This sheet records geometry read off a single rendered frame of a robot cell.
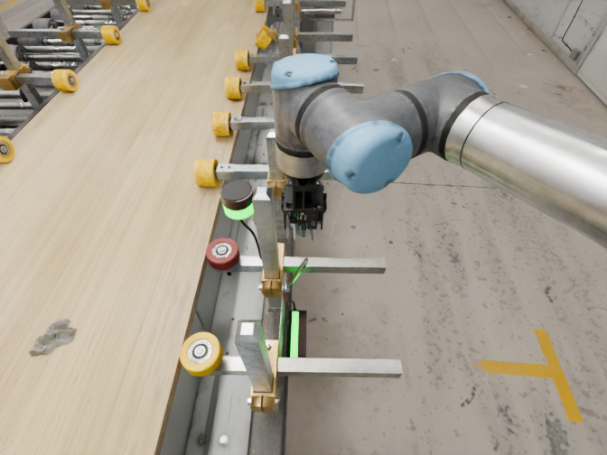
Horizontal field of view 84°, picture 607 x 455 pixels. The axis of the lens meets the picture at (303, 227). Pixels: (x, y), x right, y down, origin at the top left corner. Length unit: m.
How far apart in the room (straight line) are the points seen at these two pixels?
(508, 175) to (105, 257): 0.85
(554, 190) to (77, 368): 0.81
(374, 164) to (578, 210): 0.19
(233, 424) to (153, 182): 0.70
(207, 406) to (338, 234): 1.33
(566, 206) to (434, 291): 1.58
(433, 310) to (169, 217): 1.38
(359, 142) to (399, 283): 1.57
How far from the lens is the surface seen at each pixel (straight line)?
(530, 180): 0.41
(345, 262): 0.87
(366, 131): 0.38
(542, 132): 0.42
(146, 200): 1.05
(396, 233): 2.11
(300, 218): 0.62
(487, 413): 1.78
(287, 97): 0.47
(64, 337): 0.87
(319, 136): 0.41
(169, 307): 0.81
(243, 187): 0.64
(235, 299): 1.10
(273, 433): 0.88
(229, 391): 1.00
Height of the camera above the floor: 1.57
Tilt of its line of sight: 49 degrees down
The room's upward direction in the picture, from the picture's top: straight up
